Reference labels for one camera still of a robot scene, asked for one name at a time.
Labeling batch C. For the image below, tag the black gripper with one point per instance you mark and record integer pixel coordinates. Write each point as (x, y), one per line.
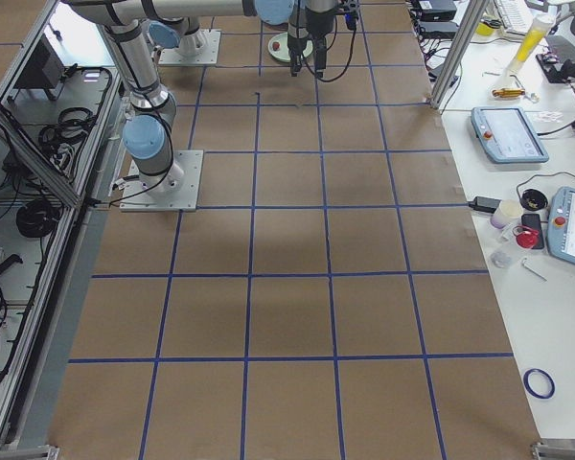
(314, 23)
(297, 42)

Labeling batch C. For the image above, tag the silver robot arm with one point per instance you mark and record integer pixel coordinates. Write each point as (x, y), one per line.
(148, 135)
(166, 32)

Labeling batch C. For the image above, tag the light green plate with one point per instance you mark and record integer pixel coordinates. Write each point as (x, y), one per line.
(282, 54)

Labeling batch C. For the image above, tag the far teach pendant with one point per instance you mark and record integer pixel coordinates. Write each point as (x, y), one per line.
(507, 136)

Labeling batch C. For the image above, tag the teach pendant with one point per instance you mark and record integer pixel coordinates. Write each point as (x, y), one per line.
(507, 136)
(561, 225)

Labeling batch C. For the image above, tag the black power adapter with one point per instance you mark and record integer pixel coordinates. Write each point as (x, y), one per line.
(484, 204)

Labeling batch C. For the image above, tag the yellow white bottle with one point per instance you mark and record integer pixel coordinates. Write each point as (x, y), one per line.
(539, 29)

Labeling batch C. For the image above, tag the white paper cup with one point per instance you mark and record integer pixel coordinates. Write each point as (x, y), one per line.
(506, 212)

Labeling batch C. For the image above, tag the black small bowl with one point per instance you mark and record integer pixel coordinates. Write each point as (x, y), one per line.
(533, 200)

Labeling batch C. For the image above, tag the black smartphone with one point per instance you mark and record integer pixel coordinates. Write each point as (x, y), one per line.
(533, 221)

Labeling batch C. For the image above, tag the red round object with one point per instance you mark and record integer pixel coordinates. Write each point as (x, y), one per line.
(526, 237)

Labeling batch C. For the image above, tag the metal allen key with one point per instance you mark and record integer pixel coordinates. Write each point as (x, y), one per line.
(526, 266)

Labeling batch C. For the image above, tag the near teach pendant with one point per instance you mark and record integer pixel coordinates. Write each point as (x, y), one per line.
(561, 225)

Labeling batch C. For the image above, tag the blue tape roll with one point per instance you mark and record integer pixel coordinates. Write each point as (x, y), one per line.
(539, 384)

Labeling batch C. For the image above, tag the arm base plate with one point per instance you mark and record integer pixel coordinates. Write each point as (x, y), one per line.
(198, 49)
(179, 191)

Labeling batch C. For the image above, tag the aluminium frame post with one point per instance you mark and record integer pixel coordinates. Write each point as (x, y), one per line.
(468, 24)

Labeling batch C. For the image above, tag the yellow handled screwdriver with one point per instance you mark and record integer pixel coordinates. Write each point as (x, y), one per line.
(507, 93)

